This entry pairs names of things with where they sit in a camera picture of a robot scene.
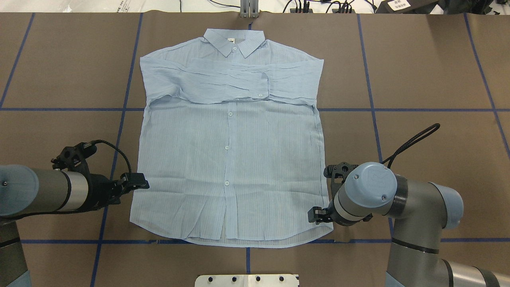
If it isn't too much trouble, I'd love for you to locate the power strip with plugs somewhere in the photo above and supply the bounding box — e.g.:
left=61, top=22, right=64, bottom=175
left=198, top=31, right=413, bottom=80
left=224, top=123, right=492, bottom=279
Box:
left=284, top=0, right=356, bottom=14

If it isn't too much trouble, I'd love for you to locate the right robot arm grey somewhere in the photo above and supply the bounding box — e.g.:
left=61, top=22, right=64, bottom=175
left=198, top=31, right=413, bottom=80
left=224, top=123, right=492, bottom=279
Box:
left=308, top=162, right=510, bottom=287

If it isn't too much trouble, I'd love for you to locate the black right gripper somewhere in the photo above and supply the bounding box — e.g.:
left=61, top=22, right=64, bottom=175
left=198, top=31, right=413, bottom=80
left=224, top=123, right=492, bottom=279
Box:
left=308, top=206, right=336, bottom=225

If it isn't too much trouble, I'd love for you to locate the light blue striped shirt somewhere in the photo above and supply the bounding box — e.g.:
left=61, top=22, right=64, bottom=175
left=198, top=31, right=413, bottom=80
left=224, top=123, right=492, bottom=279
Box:
left=129, top=29, right=333, bottom=248

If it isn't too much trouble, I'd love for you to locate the aluminium frame profile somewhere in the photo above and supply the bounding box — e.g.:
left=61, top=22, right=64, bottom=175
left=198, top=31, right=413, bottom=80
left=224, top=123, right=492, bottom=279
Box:
left=240, top=0, right=260, bottom=18

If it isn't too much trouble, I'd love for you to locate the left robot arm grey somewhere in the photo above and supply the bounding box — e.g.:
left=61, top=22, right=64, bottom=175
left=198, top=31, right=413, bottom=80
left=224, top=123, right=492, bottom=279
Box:
left=0, top=165, right=149, bottom=287

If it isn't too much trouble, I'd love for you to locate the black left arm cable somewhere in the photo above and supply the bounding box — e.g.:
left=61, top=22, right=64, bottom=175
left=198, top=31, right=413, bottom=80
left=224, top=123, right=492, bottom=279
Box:
left=92, top=140, right=133, bottom=176

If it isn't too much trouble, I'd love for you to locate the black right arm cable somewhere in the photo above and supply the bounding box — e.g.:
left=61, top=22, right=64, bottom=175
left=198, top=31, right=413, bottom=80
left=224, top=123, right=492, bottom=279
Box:
left=382, top=123, right=441, bottom=166

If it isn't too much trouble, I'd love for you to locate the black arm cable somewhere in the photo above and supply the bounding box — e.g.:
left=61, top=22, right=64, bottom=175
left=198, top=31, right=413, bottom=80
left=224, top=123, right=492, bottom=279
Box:
left=92, top=140, right=133, bottom=176
left=382, top=123, right=441, bottom=166

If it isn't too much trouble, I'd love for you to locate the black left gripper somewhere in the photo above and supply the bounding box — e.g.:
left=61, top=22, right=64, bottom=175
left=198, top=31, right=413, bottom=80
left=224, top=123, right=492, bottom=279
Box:
left=86, top=173, right=150, bottom=210

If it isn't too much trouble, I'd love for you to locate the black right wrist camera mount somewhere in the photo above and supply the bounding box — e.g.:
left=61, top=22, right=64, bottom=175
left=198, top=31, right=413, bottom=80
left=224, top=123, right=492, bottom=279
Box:
left=324, top=162, right=359, bottom=179

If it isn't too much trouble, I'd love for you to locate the grey teach pendant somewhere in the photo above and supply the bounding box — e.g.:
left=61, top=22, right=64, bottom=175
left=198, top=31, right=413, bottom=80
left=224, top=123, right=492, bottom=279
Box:
left=375, top=0, right=439, bottom=14

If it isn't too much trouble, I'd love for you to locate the blue tape line lengthwise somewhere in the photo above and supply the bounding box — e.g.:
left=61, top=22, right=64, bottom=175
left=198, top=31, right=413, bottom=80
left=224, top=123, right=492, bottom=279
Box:
left=90, top=13, right=143, bottom=287

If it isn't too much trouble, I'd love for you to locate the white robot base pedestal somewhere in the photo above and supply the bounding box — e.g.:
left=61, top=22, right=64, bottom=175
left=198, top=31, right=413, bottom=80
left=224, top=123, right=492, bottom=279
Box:
left=194, top=274, right=300, bottom=287

